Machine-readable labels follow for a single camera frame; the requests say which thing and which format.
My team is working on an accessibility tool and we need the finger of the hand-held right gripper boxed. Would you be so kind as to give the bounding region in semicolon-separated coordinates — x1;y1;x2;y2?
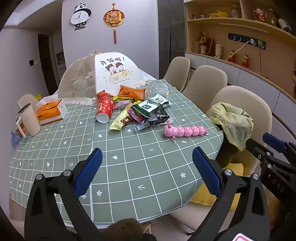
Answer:
262;132;292;154
245;138;281;168

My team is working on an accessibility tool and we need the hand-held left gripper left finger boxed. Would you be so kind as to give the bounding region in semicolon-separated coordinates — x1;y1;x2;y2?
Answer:
24;148;103;241

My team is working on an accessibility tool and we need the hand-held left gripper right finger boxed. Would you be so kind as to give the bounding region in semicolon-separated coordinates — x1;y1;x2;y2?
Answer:
192;146;271;241

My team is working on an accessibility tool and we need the yellow-green trash bag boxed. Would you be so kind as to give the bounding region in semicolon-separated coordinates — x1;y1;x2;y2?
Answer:
206;102;254;167

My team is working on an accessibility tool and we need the gold snack wrapper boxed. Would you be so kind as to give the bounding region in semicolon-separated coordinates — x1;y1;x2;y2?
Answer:
109;102;134;131

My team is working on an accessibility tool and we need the red paper cup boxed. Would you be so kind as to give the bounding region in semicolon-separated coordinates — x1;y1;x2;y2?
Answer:
96;97;115;123

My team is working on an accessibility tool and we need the silver snack wrapper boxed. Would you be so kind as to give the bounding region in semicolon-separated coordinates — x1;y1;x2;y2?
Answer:
134;122;151;132

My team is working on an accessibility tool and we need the black snack wrapper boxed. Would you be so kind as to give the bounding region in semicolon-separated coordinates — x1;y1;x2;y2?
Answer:
148;111;171;127

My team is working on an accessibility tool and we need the purple snack wrapper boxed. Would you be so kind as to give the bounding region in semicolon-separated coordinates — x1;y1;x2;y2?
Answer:
128;108;145;122

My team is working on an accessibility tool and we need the pink snack packet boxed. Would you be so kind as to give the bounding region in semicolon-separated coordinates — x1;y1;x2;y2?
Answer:
113;100;132;108

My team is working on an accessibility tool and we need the dark green snack packet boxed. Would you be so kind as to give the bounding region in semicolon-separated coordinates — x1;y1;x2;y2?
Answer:
132;100;160;118

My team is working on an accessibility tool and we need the white green snack packet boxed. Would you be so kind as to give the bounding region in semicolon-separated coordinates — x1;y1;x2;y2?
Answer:
148;93;173;107

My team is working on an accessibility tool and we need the orange snack packet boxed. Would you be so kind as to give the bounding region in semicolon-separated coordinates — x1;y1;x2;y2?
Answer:
118;85;147;100

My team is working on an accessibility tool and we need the person's right hand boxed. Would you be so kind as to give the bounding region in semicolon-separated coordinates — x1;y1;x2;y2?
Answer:
266;189;281;224

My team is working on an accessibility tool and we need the person's left hand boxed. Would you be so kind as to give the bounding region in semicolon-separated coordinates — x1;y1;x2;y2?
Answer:
105;218;158;241

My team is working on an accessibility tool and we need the yellow seat cushion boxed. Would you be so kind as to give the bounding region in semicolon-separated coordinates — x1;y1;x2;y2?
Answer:
190;162;244;210

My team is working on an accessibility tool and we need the pink caterpillar toy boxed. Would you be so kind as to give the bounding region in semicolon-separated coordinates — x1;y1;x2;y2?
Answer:
162;123;208;139

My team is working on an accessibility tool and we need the green checked tablecloth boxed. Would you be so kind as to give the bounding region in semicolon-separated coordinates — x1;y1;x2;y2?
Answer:
9;79;224;229

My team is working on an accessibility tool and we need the beige chair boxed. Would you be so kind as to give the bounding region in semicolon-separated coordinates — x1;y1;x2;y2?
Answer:
162;56;191;92
170;86;273;232
181;65;228;109
18;94;40;109

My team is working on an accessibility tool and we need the orange white tissue box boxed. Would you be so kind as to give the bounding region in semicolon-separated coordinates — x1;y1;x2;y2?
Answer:
35;95;66;123

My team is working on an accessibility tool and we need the blue plastic object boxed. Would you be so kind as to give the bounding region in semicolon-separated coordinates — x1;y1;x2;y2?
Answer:
9;131;23;146

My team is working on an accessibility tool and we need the mesh food cover cartoon print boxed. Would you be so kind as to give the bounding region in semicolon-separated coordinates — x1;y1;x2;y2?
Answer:
58;50;154;106

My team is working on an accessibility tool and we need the black power strip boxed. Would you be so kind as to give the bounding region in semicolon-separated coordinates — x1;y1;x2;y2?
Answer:
228;33;266;49

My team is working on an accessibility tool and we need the brown bag with flowers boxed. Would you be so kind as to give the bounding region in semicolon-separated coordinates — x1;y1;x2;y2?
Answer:
199;31;214;56

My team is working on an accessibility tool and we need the wine bottle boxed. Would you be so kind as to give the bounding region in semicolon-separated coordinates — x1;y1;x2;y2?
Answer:
268;8;292;33

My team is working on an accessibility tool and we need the red doll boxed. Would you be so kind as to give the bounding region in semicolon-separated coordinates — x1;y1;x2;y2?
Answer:
253;7;269;22

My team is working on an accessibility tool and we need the yellow toy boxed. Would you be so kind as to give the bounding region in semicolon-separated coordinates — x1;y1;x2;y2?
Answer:
209;10;229;18

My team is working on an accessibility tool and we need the dark glass cabinet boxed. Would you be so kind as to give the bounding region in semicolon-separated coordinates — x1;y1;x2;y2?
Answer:
158;0;186;80

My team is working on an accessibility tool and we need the cream mug with handle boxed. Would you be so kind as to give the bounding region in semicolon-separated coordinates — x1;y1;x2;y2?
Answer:
16;103;41;138

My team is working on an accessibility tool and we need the black power cable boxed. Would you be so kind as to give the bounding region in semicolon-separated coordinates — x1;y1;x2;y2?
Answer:
259;47;270;79

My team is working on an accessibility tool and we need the white charger cable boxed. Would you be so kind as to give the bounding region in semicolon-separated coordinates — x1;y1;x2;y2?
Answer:
228;43;252;61

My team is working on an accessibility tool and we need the wooden wall shelf unit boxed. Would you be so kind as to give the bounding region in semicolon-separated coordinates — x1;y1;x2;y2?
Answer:
184;0;296;144

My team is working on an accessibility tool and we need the panda wall clock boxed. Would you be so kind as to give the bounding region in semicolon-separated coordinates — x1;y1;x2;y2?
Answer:
70;3;90;32

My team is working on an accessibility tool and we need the red gold wall ornament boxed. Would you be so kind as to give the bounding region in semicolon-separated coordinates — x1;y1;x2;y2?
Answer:
103;3;125;45

